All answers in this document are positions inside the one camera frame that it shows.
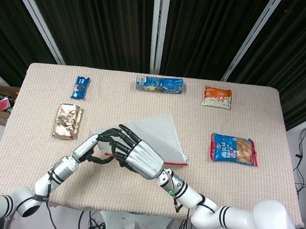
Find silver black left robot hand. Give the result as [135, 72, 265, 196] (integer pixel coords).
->
[71, 124, 124, 169]

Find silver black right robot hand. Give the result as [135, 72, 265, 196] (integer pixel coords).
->
[102, 123, 169, 181]

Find clear zip bag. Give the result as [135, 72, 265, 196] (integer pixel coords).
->
[104, 105, 195, 169]

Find blue red snack bag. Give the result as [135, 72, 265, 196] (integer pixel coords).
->
[207, 132, 262, 168]

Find gold snack packet red print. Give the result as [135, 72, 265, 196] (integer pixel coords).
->
[51, 101, 85, 142]

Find beige waffle tablecloth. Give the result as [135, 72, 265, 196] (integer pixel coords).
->
[0, 53, 306, 229]

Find small blue cookie packet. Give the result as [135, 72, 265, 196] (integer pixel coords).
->
[69, 74, 91, 101]

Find long blue cookie box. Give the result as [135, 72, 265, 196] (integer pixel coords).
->
[134, 73, 187, 96]

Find red item in box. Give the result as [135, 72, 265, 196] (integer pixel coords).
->
[0, 97, 12, 113]

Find orange white snack packet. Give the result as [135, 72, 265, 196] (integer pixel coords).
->
[201, 84, 234, 111]

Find black curtain panel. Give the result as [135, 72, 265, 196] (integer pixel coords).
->
[160, 0, 271, 87]
[223, 0, 306, 133]
[6, 0, 159, 75]
[0, 0, 64, 91]

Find black cables under table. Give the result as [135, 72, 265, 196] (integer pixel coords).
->
[77, 208, 111, 229]

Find white frame post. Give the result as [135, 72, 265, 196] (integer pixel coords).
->
[0, 0, 74, 65]
[220, 0, 284, 88]
[144, 0, 170, 76]

